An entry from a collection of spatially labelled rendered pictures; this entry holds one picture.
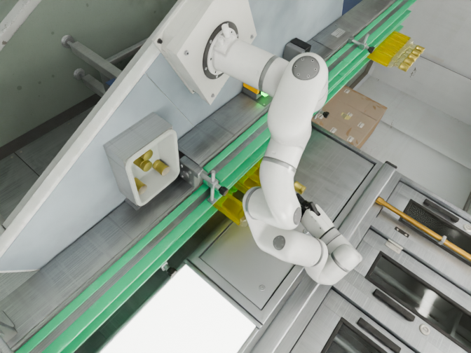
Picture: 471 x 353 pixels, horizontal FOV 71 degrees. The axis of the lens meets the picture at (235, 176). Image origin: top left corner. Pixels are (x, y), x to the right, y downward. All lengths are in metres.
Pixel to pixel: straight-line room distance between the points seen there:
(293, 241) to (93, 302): 0.57
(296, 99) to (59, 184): 0.60
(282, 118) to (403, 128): 6.14
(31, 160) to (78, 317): 0.80
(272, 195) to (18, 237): 0.62
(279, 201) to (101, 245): 0.57
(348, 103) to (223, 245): 4.56
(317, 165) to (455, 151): 5.52
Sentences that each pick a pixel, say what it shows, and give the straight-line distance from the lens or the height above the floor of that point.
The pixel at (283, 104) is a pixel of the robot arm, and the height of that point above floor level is 1.10.
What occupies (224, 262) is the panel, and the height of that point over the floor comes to 1.09.
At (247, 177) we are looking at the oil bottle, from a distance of 1.20.
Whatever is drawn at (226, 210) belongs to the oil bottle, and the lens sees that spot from 1.14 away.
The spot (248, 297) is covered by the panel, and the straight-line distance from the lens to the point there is 1.18.
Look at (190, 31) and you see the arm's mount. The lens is 0.83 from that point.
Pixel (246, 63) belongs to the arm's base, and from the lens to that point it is 0.87.
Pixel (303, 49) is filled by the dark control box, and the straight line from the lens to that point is 1.47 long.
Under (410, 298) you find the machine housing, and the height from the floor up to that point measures 1.68.
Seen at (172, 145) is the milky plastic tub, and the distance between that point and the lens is 0.98.
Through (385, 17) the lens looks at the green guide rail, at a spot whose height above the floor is 0.92.
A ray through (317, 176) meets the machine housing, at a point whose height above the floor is 1.14.
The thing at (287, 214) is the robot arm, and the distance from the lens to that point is 0.76.
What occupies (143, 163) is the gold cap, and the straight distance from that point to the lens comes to 0.98.
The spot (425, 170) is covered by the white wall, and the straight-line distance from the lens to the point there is 6.32.
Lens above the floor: 1.33
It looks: 19 degrees down
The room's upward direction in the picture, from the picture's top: 126 degrees clockwise
